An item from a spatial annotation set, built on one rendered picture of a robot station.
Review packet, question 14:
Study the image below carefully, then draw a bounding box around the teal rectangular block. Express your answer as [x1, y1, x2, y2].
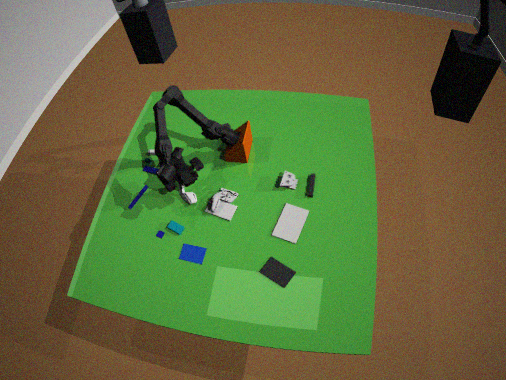
[167, 220, 184, 235]

